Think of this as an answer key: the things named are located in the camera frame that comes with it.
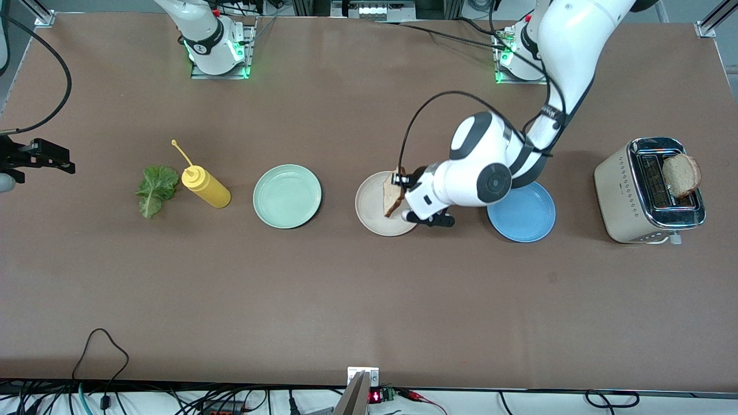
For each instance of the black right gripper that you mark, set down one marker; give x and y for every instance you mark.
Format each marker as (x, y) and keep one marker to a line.
(17, 158)

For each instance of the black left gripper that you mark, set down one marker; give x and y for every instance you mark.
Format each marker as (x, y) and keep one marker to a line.
(414, 176)

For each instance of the brown bread slice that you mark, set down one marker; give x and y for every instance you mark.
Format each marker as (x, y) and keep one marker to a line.
(683, 176)
(394, 199)

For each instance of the green lettuce leaf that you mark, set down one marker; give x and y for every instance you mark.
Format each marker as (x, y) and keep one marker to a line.
(155, 187)

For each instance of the yellow squeeze mustard bottle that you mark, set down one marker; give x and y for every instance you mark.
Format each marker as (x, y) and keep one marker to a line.
(210, 193)

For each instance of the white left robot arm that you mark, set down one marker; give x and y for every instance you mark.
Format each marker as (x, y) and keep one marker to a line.
(576, 46)

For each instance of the beige plate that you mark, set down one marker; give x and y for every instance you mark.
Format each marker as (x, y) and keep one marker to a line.
(369, 202)

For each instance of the light green plate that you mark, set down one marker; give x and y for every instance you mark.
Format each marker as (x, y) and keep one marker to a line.
(287, 196)

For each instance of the blue plate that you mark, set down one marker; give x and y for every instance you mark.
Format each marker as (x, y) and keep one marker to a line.
(530, 219)

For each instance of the black box with lit panel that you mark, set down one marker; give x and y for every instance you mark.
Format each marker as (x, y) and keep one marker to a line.
(375, 10)

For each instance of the circuit board with red display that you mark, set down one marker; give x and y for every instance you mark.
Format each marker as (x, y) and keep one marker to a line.
(376, 396)

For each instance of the beige chrome toaster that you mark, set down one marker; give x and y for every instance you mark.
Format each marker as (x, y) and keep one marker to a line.
(620, 196)

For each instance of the aluminium table corner bracket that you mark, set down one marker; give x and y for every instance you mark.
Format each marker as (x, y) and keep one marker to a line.
(704, 29)
(45, 18)

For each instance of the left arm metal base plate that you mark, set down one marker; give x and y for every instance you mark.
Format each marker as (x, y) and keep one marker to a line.
(513, 81)

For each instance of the white metal mounting bracket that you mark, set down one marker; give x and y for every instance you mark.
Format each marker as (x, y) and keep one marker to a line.
(373, 377)

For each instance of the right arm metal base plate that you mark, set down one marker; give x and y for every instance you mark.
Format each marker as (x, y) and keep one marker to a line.
(249, 46)

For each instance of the grey camera mount bar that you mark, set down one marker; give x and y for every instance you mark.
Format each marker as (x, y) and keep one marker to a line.
(353, 400)

